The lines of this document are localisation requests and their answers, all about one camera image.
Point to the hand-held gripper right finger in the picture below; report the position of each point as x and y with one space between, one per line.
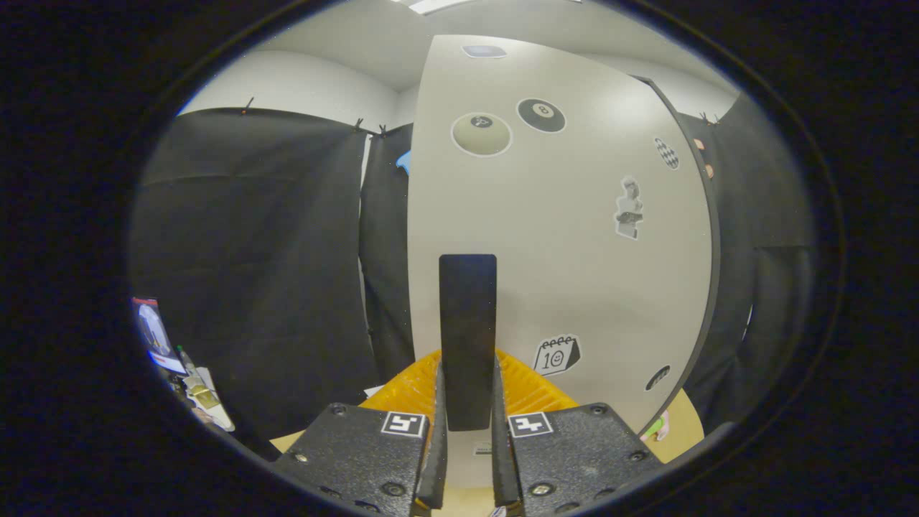
502 474

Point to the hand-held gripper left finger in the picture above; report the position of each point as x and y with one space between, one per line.
433 474

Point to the light grey shoe cabinet door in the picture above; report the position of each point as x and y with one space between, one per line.
560 273

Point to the grey shoe cabinet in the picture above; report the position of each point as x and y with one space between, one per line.
716 237

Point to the white book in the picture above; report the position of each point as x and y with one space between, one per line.
373 390

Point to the green plush toy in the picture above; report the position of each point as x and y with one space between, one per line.
655 429

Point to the small white side table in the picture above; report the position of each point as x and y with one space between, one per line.
215 415

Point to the small yellow object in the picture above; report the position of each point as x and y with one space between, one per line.
203 396

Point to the black backdrop cloth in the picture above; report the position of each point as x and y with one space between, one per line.
251 287

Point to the ceiling light panel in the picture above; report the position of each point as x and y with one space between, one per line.
438 6

